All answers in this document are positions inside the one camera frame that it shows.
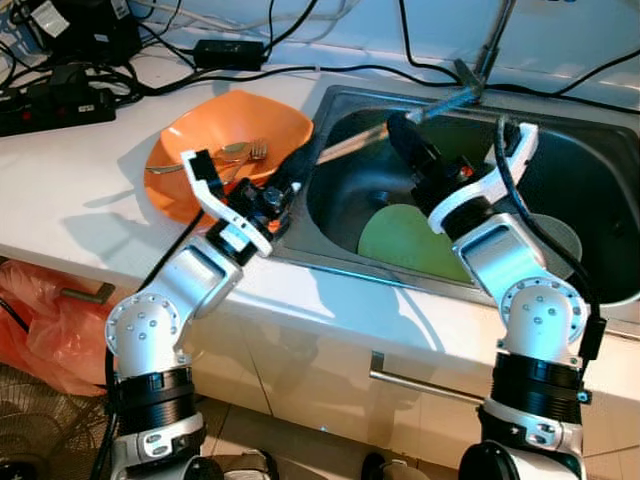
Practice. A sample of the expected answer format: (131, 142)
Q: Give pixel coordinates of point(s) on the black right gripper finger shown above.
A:
(408, 132)

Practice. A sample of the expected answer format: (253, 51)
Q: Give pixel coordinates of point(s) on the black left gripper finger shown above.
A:
(302, 162)

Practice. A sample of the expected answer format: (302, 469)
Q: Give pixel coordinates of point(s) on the orange bowl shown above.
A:
(250, 115)

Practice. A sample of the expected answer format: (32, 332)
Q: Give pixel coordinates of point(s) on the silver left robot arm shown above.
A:
(150, 320)

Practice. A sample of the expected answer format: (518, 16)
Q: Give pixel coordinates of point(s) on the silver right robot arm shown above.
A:
(530, 310)

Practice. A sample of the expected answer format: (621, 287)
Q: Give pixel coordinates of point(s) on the metal fork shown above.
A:
(257, 150)

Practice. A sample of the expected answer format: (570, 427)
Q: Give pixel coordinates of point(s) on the stainless steel sink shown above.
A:
(340, 190)

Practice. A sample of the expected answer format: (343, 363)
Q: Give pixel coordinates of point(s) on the green plate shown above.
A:
(400, 245)

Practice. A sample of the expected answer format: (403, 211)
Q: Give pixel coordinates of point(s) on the black power adapter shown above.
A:
(230, 53)

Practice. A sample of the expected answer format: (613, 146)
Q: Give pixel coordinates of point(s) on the grey bowl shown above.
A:
(560, 245)

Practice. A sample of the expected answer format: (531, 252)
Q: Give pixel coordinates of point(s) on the black power strip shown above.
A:
(55, 108)

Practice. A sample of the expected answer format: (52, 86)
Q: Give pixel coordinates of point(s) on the black labelled electronics box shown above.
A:
(85, 30)

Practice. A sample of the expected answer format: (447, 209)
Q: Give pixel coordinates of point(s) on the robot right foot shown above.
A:
(400, 468)

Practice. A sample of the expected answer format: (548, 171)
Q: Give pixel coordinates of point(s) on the floor fan grille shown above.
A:
(45, 430)

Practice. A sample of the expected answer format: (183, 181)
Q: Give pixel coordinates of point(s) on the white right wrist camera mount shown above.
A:
(500, 175)

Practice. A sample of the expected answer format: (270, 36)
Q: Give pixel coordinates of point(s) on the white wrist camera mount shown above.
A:
(500, 175)
(205, 185)

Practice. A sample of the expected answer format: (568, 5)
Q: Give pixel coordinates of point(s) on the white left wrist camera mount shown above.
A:
(205, 185)

